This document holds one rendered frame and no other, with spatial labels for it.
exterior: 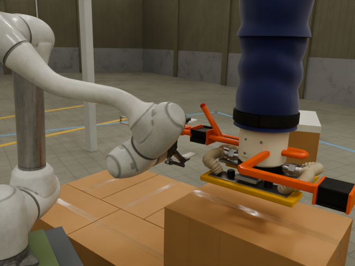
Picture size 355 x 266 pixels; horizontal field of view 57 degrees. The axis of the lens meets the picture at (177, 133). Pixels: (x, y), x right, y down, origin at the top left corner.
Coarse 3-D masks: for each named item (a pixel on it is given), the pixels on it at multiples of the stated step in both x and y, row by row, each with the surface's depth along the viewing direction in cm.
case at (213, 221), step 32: (192, 192) 143; (224, 192) 144; (192, 224) 123; (224, 224) 118; (256, 224) 119; (288, 224) 119; (320, 224) 120; (192, 256) 126; (224, 256) 116; (256, 256) 107; (288, 256) 101; (320, 256) 101
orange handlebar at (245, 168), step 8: (184, 128) 136; (216, 136) 127; (224, 136) 129; (232, 136) 127; (232, 144) 123; (264, 152) 109; (288, 152) 110; (296, 152) 109; (304, 152) 110; (248, 160) 100; (256, 160) 102; (240, 168) 95; (248, 168) 94; (256, 176) 92; (264, 176) 91; (272, 176) 89; (280, 176) 88; (280, 184) 88; (288, 184) 87; (296, 184) 85; (304, 184) 84; (312, 184) 84; (312, 192) 83
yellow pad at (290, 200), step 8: (200, 176) 120; (208, 176) 119; (216, 176) 118; (224, 176) 118; (232, 176) 117; (216, 184) 116; (224, 184) 114; (232, 184) 113; (240, 184) 112; (248, 184) 112; (256, 184) 112; (264, 184) 110; (272, 184) 109; (248, 192) 109; (256, 192) 107; (264, 192) 107; (272, 192) 106; (296, 192) 108; (272, 200) 104; (280, 200) 103; (288, 200) 102; (296, 200) 103
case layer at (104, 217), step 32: (64, 192) 232; (96, 192) 233; (128, 192) 235; (160, 192) 236; (64, 224) 191; (96, 224) 192; (128, 224) 193; (160, 224) 194; (96, 256) 166; (128, 256) 164; (160, 256) 164
